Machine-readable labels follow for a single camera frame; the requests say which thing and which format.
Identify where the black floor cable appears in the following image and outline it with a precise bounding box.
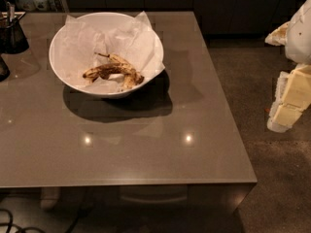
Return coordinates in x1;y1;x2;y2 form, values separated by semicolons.
0;207;47;233

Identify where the yellow spotted banana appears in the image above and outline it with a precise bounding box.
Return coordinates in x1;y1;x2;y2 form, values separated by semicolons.
97;53;144;91

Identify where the white paper liner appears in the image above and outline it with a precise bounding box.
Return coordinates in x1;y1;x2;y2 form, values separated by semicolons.
62;11;166;95

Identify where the dark glass container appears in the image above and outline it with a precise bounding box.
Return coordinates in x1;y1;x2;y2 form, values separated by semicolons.
0;2;29;54

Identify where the dark round object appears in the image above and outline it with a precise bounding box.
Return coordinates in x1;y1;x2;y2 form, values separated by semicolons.
0;55;10;82

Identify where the white ceramic bowl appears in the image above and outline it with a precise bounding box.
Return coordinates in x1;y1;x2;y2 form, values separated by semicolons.
48;12;165;99

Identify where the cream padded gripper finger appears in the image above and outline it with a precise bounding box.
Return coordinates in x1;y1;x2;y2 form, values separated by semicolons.
264;21;289;46
267;64;311;133

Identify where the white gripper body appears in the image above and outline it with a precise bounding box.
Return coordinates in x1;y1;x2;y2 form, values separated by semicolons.
285;0;311;64

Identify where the dark spotted banana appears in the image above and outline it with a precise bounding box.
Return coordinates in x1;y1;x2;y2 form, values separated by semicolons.
83;63;136;83

